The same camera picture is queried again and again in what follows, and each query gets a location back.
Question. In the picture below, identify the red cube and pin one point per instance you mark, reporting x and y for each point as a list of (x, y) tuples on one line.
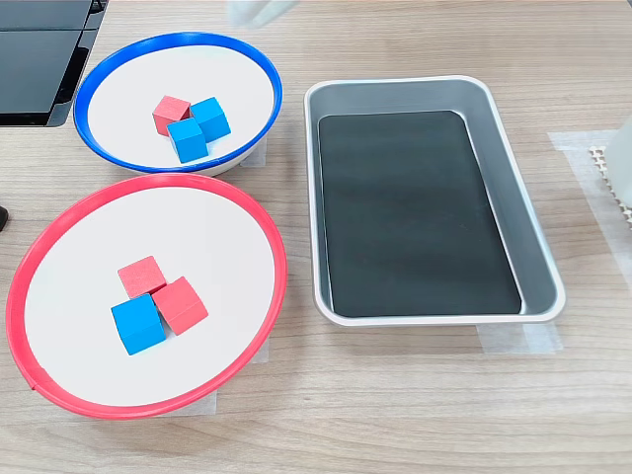
[(170, 111), (180, 303), (140, 276)]

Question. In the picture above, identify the blue cube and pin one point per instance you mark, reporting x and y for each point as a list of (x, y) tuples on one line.
[(212, 118), (138, 323), (187, 140)]

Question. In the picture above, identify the black mat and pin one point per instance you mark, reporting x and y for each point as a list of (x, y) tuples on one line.
[(395, 222)]

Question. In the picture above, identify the clear tape piece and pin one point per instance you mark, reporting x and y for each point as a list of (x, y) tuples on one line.
[(518, 340), (259, 153), (261, 353), (210, 402)]

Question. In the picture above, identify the red-rimmed white plate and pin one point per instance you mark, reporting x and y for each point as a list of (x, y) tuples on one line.
[(197, 222)]

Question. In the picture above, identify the steel tray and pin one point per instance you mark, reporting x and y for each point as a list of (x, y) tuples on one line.
[(395, 96)]

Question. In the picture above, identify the blue-rimmed white plate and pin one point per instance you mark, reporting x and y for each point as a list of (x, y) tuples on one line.
[(123, 74)]

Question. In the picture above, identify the small black object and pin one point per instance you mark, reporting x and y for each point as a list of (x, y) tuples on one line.
[(3, 219)]

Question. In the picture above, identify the black electronic device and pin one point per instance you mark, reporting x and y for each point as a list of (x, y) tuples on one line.
[(29, 74)]

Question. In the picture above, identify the pale perforated base plate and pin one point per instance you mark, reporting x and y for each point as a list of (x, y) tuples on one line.
[(597, 157)]

